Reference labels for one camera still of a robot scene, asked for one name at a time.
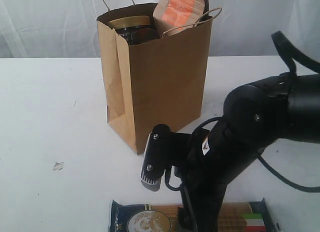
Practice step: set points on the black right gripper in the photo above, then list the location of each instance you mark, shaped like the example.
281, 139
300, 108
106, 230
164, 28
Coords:
218, 150

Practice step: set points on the spaghetti package dark blue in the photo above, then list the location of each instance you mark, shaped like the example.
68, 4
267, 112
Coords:
252, 216

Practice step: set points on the brown paper shopping bag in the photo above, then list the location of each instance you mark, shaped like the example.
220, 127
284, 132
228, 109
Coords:
156, 82

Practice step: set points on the clear jar gold lid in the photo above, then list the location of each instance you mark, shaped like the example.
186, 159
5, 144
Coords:
135, 29

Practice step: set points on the brown coffee pouch orange label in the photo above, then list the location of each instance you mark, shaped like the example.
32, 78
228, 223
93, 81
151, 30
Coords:
173, 16

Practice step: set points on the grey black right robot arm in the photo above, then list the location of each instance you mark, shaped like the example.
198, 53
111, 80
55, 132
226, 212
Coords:
255, 115

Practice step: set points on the torn white paper scrap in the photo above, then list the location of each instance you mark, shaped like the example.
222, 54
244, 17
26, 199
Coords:
58, 166

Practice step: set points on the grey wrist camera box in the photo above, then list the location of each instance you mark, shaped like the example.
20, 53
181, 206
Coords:
164, 149

